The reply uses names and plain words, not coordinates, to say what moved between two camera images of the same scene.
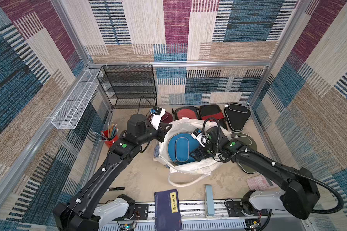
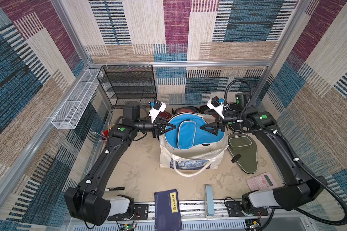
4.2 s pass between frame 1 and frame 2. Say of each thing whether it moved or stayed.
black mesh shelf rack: stayed
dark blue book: stayed
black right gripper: moved
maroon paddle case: stayed
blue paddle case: moved
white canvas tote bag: moved
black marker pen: stayed
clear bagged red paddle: stayed
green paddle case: stayed
